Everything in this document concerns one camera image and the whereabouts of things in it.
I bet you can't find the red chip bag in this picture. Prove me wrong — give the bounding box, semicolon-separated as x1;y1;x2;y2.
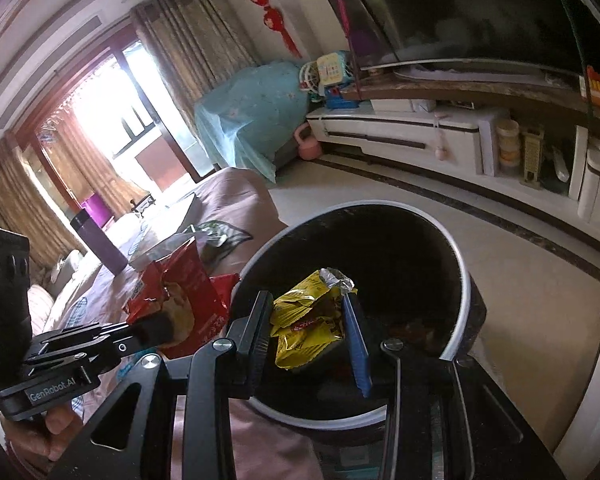
124;237;230;359

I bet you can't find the pink kettlebell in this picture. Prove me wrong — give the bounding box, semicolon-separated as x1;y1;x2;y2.
294;124;324;161

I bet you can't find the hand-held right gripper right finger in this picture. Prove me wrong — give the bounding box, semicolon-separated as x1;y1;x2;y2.
342;292;566;480

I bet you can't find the purple thermos bottle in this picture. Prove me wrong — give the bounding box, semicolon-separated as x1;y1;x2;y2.
70;208;130;276

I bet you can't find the white television cabinet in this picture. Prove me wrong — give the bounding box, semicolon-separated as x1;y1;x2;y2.
305;77;600;227

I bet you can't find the red wrapper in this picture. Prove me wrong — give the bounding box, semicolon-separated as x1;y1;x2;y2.
207;274;241;319

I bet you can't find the yellow grater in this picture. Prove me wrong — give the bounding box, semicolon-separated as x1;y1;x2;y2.
521;127;546;190

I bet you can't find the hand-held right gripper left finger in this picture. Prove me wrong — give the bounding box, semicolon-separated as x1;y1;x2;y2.
45;290;276;480

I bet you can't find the reddish sheer curtain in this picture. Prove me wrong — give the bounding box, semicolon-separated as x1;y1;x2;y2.
39;114;152;211

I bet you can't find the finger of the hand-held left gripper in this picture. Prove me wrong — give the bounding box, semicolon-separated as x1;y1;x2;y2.
39;322;146;350
25;314;177;376

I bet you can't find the white side cabinet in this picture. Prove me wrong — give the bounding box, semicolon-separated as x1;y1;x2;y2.
552;287;600;480

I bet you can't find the yellow blue toy tablet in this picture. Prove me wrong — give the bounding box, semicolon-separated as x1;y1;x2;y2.
316;51;351;86

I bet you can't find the red heart hanging decoration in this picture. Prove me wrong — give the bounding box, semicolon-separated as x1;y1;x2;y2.
225;0;304;59

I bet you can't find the black television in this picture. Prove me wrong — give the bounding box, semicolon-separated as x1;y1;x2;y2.
307;0;600;79

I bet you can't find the cream plastic jar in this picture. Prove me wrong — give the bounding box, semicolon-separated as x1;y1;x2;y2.
496;119;522;171

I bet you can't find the blue covered armchair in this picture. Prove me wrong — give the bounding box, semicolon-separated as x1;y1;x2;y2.
195;59;311;184

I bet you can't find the purple box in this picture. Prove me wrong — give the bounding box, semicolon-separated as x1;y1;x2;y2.
80;195;116;231

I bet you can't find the yellow red snack bag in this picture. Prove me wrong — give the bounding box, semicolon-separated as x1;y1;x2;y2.
269;267;358;372

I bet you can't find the dark green white wrapper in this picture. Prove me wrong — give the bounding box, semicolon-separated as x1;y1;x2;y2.
190;220;254;262

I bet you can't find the white toy basket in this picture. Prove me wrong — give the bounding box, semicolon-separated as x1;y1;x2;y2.
300;62;326;96

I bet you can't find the blue toy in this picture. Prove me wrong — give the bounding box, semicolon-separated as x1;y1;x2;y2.
325;87;361;110

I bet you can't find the person's left hand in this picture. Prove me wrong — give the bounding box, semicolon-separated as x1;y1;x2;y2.
5;401;84;463

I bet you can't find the black white-rimmed waste bin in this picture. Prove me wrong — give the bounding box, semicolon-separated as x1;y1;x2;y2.
227;201;488;480

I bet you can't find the beige patterned curtain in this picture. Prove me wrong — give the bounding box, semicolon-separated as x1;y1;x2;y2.
0;139;82;272
130;0;259;112

